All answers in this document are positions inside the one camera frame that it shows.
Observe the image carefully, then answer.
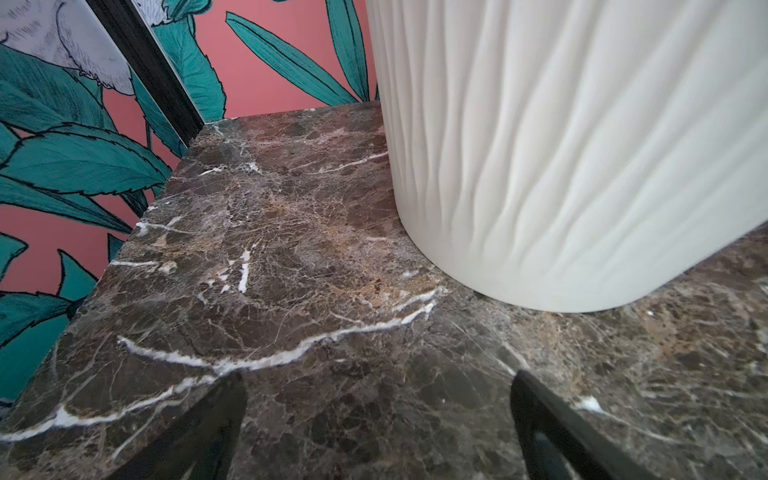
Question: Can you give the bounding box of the black left corner frame post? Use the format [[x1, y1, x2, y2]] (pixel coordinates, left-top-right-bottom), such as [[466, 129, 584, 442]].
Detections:
[[87, 0, 204, 146]]

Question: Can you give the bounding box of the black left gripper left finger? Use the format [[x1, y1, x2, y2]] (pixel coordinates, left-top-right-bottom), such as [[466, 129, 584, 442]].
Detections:
[[109, 372, 247, 479]]

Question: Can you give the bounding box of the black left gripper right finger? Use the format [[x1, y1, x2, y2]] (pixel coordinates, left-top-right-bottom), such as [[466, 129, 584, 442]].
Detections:
[[510, 370, 656, 479]]

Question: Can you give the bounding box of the white ribbed waste bin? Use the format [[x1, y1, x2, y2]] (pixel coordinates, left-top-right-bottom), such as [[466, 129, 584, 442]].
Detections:
[[367, 1, 767, 312]]

